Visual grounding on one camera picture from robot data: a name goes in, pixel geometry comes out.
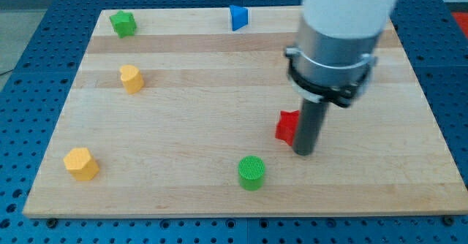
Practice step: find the blue triangle block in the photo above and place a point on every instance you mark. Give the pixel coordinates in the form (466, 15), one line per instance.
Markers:
(239, 17)

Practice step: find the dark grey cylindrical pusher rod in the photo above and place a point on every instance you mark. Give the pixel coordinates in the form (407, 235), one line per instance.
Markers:
(308, 128)

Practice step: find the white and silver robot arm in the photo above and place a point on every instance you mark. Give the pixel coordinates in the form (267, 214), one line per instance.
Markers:
(332, 57)

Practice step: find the yellow hexagon block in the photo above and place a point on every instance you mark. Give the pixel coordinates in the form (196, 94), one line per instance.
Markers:
(81, 164)

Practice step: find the red star block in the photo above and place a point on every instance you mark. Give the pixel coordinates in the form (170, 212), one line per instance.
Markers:
(286, 126)

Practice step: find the green star block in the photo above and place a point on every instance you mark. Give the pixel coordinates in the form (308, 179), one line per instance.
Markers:
(123, 23)

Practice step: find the green cylinder block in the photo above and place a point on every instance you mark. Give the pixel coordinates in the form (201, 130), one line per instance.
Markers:
(251, 171)

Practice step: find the light wooden board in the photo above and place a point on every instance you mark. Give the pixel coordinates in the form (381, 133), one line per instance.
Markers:
(212, 96)

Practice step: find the yellow heart block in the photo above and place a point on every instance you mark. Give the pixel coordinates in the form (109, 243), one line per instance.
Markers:
(131, 78)

